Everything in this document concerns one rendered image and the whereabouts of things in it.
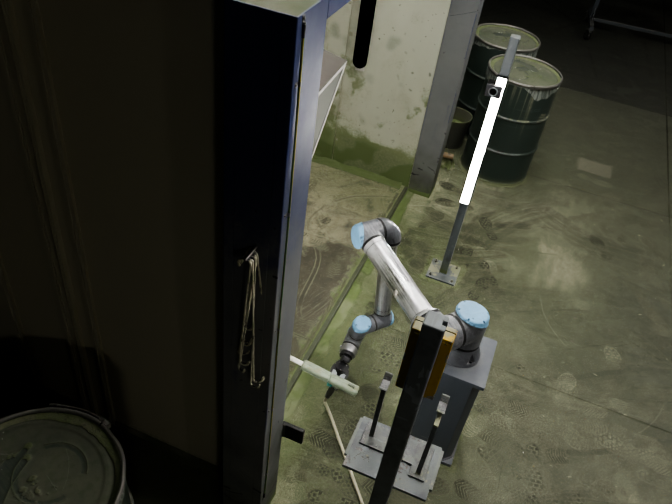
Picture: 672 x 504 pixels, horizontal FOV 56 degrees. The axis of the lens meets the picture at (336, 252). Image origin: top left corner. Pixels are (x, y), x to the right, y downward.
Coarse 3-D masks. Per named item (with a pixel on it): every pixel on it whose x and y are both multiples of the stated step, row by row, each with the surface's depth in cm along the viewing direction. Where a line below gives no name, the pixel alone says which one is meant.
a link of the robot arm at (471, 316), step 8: (464, 304) 274; (472, 304) 275; (456, 312) 272; (464, 312) 270; (472, 312) 271; (480, 312) 272; (464, 320) 268; (472, 320) 267; (480, 320) 268; (488, 320) 270; (464, 328) 268; (472, 328) 268; (480, 328) 269; (464, 336) 267; (472, 336) 270; (480, 336) 273; (464, 344) 270; (472, 344) 275
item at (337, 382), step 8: (296, 360) 318; (304, 360) 318; (304, 368) 316; (312, 368) 316; (320, 368) 317; (320, 376) 316; (328, 376) 316; (336, 376) 317; (336, 384) 315; (344, 384) 315; (352, 384) 316; (328, 392) 326; (352, 392) 315
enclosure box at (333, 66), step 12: (324, 60) 271; (336, 60) 275; (324, 72) 264; (336, 72) 267; (324, 84) 257; (336, 84) 286; (324, 96) 292; (324, 108) 296; (324, 120) 300; (312, 156) 313
